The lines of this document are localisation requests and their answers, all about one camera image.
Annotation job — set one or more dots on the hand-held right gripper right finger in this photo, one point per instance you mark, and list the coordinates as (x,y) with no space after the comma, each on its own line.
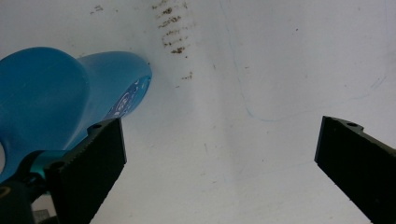
(358,161)

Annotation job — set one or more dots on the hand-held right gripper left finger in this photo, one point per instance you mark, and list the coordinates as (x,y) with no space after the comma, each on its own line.
(88,165)

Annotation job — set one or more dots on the blue plastic bottle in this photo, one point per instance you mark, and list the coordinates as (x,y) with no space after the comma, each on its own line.
(46,102)

